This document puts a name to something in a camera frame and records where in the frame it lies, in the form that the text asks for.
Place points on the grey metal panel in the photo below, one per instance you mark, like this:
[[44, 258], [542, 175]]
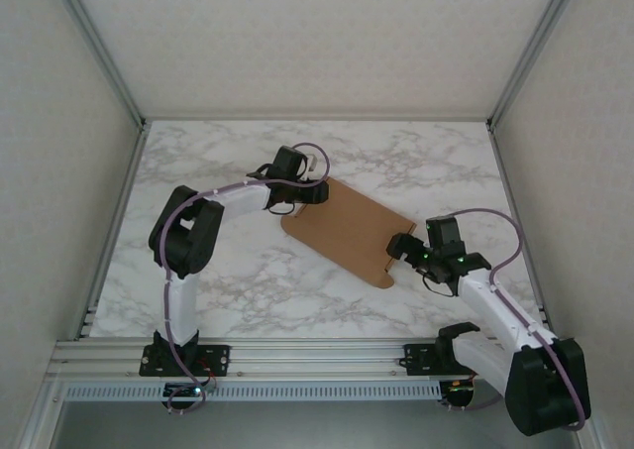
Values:
[[317, 426]]

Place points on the brown cardboard paper box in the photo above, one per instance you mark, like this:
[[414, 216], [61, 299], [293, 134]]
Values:
[[342, 226]]

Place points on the aluminium frame post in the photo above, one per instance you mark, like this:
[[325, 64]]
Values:
[[101, 47], [597, 436], [42, 419], [532, 47]]

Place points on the small black controller board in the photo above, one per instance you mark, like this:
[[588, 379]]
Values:
[[460, 390], [180, 390]]

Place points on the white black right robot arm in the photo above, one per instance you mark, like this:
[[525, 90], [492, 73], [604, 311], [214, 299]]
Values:
[[485, 295]]

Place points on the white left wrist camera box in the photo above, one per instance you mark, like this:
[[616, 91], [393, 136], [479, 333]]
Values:
[[313, 164]]

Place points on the aluminium frame rail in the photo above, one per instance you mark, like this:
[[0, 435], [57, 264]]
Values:
[[317, 119], [114, 231], [503, 171]]

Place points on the wide aluminium base rail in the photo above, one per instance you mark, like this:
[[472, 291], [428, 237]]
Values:
[[317, 360]]

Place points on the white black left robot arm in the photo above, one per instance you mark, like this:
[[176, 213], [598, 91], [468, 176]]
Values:
[[180, 310]]

